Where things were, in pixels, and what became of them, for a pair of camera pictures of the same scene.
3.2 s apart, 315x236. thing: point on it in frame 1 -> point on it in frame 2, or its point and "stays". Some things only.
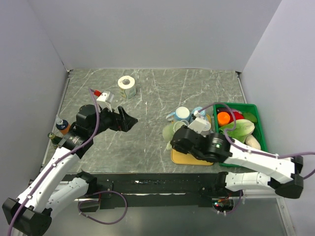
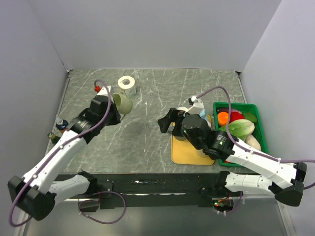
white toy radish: (250, 140) stays
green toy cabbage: (243, 127) stays
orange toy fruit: (223, 118) stays
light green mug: (169, 131) -> (123, 104)
